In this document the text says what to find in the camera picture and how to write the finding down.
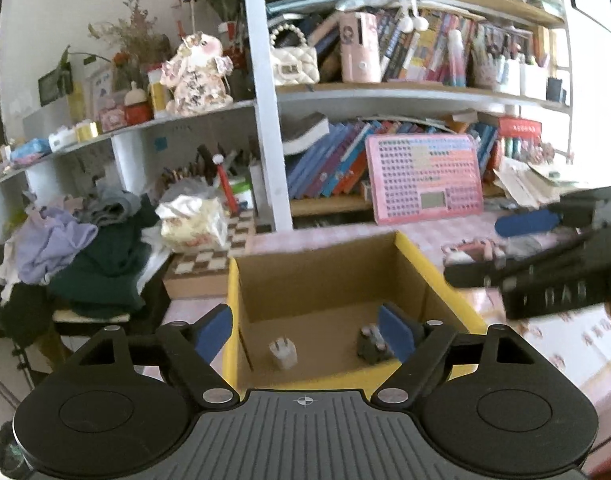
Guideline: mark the pink cylindrical case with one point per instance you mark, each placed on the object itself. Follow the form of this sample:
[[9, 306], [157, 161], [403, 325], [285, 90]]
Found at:
[[360, 62]]

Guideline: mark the stack of papers books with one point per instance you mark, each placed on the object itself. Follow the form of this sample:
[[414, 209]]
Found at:
[[529, 187]]

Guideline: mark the row of blue books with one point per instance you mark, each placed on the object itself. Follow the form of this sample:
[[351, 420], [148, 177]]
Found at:
[[325, 169]]

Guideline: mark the black charger block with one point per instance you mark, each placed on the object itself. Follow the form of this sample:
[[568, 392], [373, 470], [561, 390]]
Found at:
[[371, 347]]

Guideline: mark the crumpled white plastic bag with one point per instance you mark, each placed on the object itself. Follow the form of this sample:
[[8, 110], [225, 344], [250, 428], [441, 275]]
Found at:
[[189, 222]]

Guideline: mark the pink keyboard learning toy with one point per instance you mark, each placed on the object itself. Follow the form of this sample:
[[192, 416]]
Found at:
[[422, 177]]

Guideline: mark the white quilted handbag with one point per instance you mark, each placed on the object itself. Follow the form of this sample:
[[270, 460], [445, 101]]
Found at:
[[292, 66]]

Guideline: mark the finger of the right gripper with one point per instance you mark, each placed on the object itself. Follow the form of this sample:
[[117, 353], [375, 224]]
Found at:
[[572, 215], [552, 266]]

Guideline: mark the white wooden shelf unit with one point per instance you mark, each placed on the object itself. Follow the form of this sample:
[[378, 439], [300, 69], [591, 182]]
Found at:
[[35, 33]]

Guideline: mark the checkered board box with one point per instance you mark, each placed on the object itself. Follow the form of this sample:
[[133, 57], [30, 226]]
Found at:
[[203, 272]]

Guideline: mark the white power plug adapter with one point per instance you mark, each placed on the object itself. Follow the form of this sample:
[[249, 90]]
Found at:
[[284, 353]]

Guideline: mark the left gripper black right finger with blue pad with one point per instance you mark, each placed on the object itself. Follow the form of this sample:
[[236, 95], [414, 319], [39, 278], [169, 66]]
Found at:
[[427, 354]]

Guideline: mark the red white pen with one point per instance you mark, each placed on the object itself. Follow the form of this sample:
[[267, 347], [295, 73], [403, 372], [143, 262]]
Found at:
[[218, 160]]

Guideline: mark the floral ceramic figurine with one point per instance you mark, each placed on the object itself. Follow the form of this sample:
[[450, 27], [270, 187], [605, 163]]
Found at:
[[196, 76]]

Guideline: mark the red book box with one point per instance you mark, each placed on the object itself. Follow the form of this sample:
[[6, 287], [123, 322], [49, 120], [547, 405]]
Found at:
[[519, 128]]

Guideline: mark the yellow cardboard box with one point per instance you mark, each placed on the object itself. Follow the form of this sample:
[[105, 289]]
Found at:
[[319, 299]]

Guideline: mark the pile of clothes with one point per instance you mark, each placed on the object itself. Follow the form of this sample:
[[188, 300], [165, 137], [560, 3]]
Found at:
[[94, 254]]

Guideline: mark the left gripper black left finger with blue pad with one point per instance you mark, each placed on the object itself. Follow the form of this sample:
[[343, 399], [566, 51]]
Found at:
[[183, 352]]

